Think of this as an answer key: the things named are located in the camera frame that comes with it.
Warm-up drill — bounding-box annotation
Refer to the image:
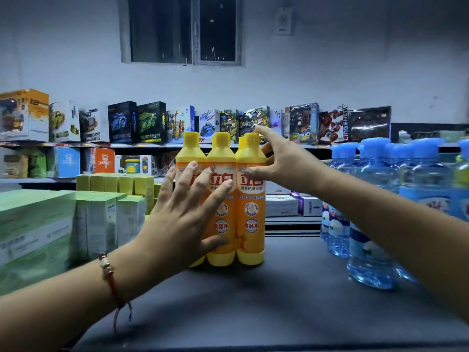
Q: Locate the red string bracelet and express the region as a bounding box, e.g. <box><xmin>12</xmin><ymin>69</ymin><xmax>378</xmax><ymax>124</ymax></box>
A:
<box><xmin>98</xmin><ymin>253</ymin><xmax>132</xmax><ymax>334</ymax></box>

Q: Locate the person's right hand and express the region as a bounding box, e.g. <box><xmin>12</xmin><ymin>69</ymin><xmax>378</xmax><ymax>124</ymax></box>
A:
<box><xmin>243</xmin><ymin>125</ymin><xmax>330</xmax><ymax>197</ymax></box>

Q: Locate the stack of yellow-green boxes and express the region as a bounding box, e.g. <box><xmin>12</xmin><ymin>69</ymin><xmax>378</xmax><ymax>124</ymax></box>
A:
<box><xmin>75</xmin><ymin>173</ymin><xmax>162</xmax><ymax>214</ymax></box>

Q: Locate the person's left hand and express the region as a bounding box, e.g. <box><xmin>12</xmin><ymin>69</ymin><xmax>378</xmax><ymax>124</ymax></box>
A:
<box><xmin>110</xmin><ymin>161</ymin><xmax>234</xmax><ymax>305</ymax></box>

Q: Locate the green cardboard box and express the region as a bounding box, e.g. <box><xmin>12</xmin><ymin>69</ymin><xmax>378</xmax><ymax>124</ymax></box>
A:
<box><xmin>26</xmin><ymin>148</ymin><xmax>48</xmax><ymax>178</ymax></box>

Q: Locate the group of blue-capped water bottles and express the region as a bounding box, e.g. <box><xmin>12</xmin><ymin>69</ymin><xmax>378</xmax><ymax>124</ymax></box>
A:
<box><xmin>320</xmin><ymin>137</ymin><xmax>469</xmax><ymax>291</ymax></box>

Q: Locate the light blue box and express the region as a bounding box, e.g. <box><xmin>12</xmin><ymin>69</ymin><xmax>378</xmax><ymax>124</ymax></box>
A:
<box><xmin>46</xmin><ymin>147</ymin><xmax>81</xmax><ymax>178</ymax></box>

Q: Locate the row of toy boxes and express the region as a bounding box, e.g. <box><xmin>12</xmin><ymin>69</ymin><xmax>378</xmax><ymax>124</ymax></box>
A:
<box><xmin>0</xmin><ymin>88</ymin><xmax>393</xmax><ymax>145</ymax></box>

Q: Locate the orange box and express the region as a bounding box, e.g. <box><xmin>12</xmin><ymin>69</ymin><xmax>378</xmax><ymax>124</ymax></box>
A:
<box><xmin>90</xmin><ymin>147</ymin><xmax>116</xmax><ymax>174</ymax></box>

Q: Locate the white and purple box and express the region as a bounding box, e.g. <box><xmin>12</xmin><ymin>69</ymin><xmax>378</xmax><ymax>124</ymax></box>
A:
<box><xmin>298</xmin><ymin>196</ymin><xmax>323</xmax><ymax>217</ymax></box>

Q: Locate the person's left forearm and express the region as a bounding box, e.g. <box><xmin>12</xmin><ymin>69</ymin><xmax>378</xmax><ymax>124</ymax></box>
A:
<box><xmin>0</xmin><ymin>252</ymin><xmax>129</xmax><ymax>352</ymax></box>

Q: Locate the white box with yellow toy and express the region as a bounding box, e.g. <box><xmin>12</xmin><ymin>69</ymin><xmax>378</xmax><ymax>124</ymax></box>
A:
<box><xmin>115</xmin><ymin>154</ymin><xmax>158</xmax><ymax>176</ymax></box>

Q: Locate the white flat box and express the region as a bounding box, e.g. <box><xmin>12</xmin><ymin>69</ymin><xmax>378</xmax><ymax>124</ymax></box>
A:
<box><xmin>265</xmin><ymin>195</ymin><xmax>299</xmax><ymax>218</ymax></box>

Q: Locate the person's right forearm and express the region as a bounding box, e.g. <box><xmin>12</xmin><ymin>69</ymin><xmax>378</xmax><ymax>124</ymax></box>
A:
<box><xmin>320</xmin><ymin>165</ymin><xmax>469</xmax><ymax>324</ymax></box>

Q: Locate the white wall switch box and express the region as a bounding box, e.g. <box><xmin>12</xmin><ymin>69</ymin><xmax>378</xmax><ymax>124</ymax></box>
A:
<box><xmin>274</xmin><ymin>7</ymin><xmax>294</xmax><ymax>36</ymax></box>

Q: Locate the stack of pale green boxes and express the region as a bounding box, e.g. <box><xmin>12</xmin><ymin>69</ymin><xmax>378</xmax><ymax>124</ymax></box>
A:
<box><xmin>0</xmin><ymin>189</ymin><xmax>147</xmax><ymax>295</ymax></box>

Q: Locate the dark window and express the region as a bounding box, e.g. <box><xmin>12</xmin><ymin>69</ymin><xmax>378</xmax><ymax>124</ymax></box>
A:
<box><xmin>120</xmin><ymin>0</ymin><xmax>244</xmax><ymax>67</ymax></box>

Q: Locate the olive cardboard box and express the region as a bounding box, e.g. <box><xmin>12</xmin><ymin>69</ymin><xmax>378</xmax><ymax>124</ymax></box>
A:
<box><xmin>2</xmin><ymin>154</ymin><xmax>29</xmax><ymax>179</ymax></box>

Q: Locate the white metal shelf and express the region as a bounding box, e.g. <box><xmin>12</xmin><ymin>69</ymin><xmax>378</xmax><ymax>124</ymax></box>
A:
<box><xmin>0</xmin><ymin>141</ymin><xmax>332</xmax><ymax>189</ymax></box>

